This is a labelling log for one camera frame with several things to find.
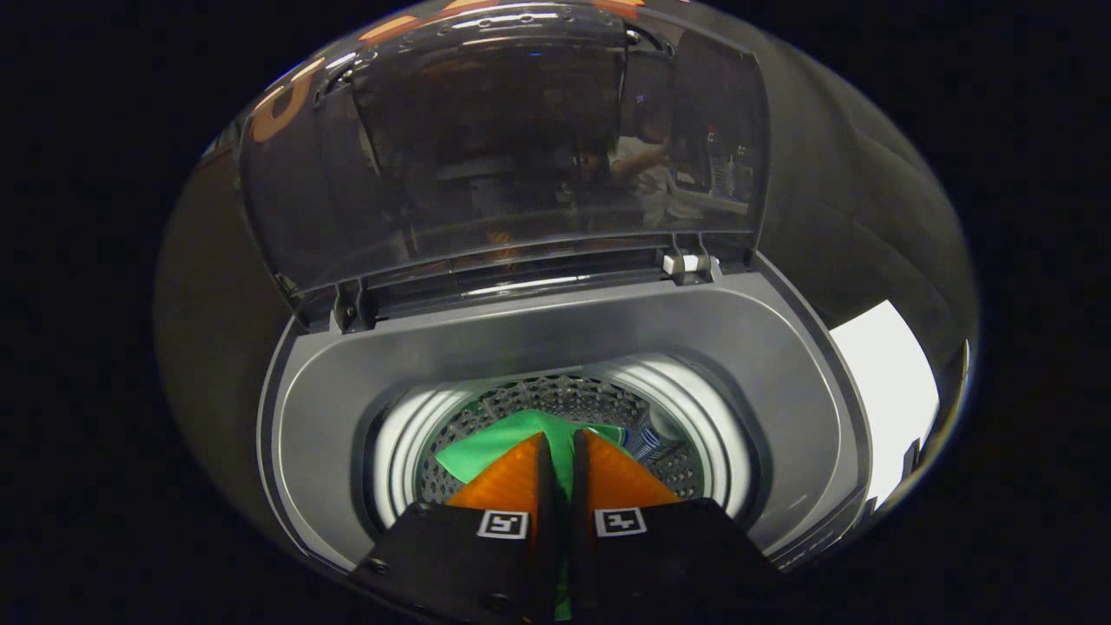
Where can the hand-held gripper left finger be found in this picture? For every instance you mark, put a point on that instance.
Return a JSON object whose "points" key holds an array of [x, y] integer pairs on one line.
{"points": [[460, 564]]}

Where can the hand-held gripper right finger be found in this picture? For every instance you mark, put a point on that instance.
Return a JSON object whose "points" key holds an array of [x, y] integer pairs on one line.
{"points": [[668, 555]]}

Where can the green polo shirt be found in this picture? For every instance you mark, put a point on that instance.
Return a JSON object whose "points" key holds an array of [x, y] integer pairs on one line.
{"points": [[495, 447]]}

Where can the grey washing machine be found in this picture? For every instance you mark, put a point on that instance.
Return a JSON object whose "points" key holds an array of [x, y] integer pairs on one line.
{"points": [[347, 399]]}

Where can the white table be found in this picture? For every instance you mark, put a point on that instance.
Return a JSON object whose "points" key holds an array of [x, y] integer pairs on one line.
{"points": [[885, 391]]}

